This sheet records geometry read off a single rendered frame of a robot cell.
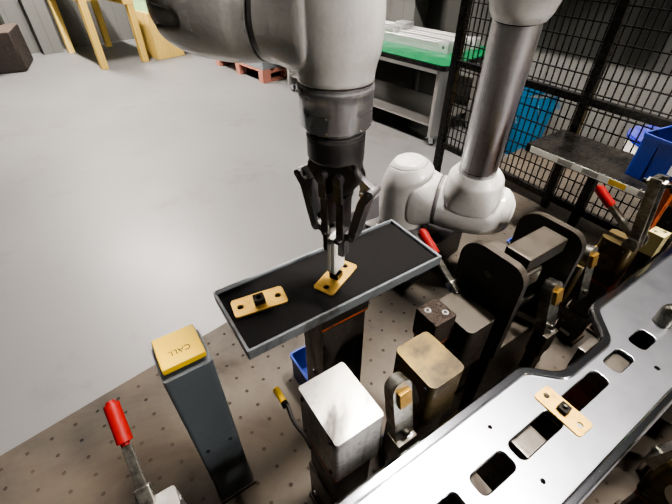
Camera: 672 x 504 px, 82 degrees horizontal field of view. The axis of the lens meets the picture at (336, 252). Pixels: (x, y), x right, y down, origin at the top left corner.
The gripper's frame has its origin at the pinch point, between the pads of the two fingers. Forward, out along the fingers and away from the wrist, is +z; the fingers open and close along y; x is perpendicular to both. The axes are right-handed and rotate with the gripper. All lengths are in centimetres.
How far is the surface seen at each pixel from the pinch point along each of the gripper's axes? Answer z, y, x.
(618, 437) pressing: 21, 48, 7
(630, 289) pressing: 22, 48, 45
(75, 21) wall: 84, -763, 381
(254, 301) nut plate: 4.2, -7.1, -12.2
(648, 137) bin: 6, 45, 97
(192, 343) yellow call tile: 5.4, -10.1, -22.2
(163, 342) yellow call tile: 5.4, -13.7, -24.2
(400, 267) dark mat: 5.5, 8.2, 7.9
